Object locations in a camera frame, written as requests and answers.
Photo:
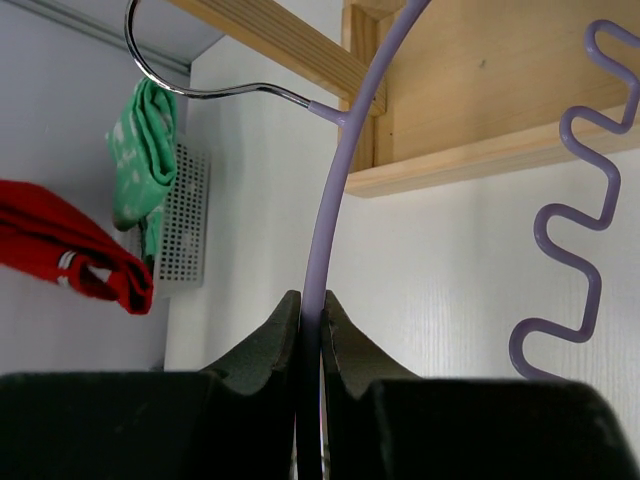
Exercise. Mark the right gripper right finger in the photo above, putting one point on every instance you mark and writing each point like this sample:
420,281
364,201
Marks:
352,362

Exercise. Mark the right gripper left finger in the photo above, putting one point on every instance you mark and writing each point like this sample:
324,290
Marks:
246,428

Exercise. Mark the red trousers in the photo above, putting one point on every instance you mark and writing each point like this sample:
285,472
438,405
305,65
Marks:
44,236

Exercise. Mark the lilac hanger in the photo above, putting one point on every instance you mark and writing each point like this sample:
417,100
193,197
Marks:
309,464

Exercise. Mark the green white trousers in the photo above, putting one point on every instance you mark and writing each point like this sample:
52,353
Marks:
142,145

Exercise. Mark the white plastic basket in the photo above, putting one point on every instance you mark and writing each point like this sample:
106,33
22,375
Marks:
179,262

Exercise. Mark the wooden clothes rack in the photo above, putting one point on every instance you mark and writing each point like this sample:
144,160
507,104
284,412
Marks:
476,89

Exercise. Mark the aluminium corner profile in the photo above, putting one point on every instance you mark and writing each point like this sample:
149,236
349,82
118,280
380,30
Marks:
90,26

